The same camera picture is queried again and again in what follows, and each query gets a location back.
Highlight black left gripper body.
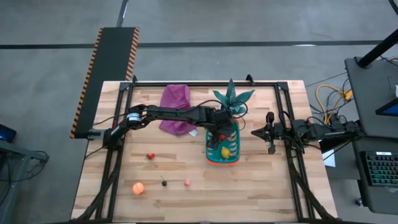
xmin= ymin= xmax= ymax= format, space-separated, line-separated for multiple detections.
xmin=203 ymin=107 xmax=236 ymax=139

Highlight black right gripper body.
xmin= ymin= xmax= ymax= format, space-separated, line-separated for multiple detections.
xmin=264 ymin=111 xmax=295 ymax=156

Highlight orange peach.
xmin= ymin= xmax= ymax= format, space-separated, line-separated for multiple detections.
xmin=132 ymin=182 xmax=146 ymax=195

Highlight green snake plant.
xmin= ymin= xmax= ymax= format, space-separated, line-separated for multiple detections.
xmin=213 ymin=78 xmax=256 ymax=115

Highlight purple cloth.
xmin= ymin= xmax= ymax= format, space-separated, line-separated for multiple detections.
xmin=159 ymin=83 xmax=197 ymax=137

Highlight white paper sheet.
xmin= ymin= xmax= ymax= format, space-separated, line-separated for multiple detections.
xmin=322 ymin=149 xmax=337 ymax=168

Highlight grey desk top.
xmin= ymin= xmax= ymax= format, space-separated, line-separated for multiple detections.
xmin=344 ymin=57 xmax=398 ymax=139
xmin=351 ymin=135 xmax=398 ymax=215

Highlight backlit keyboard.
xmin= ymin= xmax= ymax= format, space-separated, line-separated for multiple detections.
xmin=363 ymin=151 xmax=398 ymax=187

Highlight blue screen tablet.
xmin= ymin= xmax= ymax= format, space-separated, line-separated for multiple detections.
xmin=375 ymin=98 xmax=398 ymax=118

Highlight black ramp hazard stripes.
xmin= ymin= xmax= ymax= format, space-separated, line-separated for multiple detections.
xmin=70 ymin=27 xmax=141 ymax=139

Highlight black pole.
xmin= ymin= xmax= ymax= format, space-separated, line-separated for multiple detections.
xmin=357 ymin=29 xmax=398 ymax=68

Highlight grey metal stand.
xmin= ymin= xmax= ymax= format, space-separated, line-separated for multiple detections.
xmin=0 ymin=139 xmax=50 ymax=224

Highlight black device blue light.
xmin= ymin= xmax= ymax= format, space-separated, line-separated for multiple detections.
xmin=0 ymin=123 xmax=18 ymax=143

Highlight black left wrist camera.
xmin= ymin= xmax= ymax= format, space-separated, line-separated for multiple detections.
xmin=214 ymin=109 xmax=234 ymax=129

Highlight teal basket orange handles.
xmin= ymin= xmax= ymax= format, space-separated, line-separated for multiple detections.
xmin=205 ymin=119 xmax=241 ymax=166

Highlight black aluminium table frame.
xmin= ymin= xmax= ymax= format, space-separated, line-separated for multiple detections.
xmin=74 ymin=74 xmax=340 ymax=223

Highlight yellow cable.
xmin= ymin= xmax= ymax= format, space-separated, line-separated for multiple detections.
xmin=315 ymin=83 xmax=354 ymax=118

